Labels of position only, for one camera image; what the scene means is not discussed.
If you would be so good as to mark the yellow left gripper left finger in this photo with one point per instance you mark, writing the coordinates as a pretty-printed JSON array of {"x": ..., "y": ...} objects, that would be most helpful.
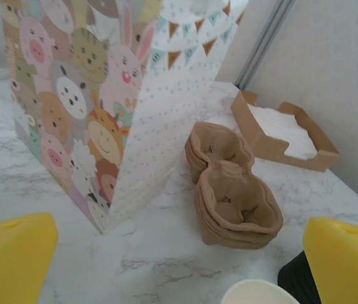
[{"x": 8, "y": 263}]

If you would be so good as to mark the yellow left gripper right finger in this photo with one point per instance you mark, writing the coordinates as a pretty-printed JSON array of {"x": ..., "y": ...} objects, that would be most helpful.
[{"x": 349, "y": 269}]

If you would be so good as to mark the green paper coffee cup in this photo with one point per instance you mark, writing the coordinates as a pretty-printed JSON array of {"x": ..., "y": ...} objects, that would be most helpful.
[{"x": 255, "y": 294}]

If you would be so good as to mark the brown pulp cup carrier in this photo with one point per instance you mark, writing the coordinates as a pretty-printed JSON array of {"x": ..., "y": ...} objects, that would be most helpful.
[
  {"x": 229, "y": 239},
  {"x": 229, "y": 187}
]

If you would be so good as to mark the animal print paper gift bag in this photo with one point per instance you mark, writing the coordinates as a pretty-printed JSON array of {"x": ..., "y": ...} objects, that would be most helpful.
[{"x": 71, "y": 95}]

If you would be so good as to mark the black cup lid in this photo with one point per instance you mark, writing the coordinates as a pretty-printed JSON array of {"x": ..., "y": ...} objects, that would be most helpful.
[{"x": 296, "y": 278}]

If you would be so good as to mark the white paper napkin stack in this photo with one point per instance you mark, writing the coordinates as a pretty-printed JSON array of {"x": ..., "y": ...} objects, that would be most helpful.
[{"x": 302, "y": 152}]

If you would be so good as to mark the brown cardboard napkin tray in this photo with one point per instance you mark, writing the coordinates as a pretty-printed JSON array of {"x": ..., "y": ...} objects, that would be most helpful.
[{"x": 248, "y": 123}]

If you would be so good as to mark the aluminium frame post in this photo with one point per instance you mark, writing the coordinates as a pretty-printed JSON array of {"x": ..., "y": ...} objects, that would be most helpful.
[{"x": 261, "y": 44}]

